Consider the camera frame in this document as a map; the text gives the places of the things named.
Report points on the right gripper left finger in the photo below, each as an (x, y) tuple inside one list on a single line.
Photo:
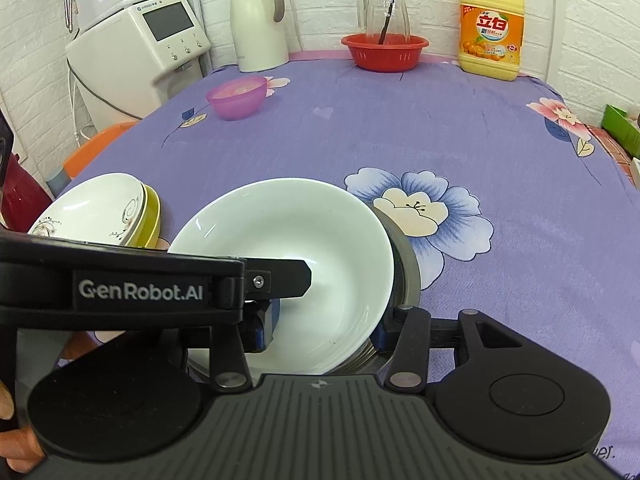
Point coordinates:
[(230, 343)]

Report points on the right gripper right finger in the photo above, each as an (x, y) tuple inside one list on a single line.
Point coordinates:
[(404, 334)]

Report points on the stainless steel bowl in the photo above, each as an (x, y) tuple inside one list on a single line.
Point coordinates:
[(406, 292)]

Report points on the plain white ceramic plate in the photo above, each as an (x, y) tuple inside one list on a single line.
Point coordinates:
[(314, 247)]

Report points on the white floral ceramic plate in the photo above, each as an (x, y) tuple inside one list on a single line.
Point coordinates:
[(106, 209)]

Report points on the yellow plastic plate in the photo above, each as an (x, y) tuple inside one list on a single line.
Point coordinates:
[(148, 230)]

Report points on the translucent purple plastic bowl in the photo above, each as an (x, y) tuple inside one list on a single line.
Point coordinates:
[(239, 98)]

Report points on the person's hand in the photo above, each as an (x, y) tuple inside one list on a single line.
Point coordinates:
[(19, 447)]

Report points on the orange plastic basin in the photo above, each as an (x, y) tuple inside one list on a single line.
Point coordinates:
[(81, 158)]

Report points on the purple floral tablecloth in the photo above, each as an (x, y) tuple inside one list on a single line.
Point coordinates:
[(509, 212)]

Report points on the white countertop water dispenser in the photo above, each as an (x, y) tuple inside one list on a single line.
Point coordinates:
[(135, 61)]

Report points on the red plastic colander basket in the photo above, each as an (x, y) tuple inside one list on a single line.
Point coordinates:
[(396, 56)]

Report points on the green box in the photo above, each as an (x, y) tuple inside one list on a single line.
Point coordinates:
[(623, 129)]

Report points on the yellow dish soap bottle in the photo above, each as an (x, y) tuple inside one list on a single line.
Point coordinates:
[(491, 37)]

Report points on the clear glass pitcher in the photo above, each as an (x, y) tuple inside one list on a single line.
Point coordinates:
[(371, 18)]

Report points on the white thermal carafe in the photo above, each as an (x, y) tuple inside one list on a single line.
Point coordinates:
[(258, 34)]

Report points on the black stirring stick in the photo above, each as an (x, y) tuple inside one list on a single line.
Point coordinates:
[(388, 17)]

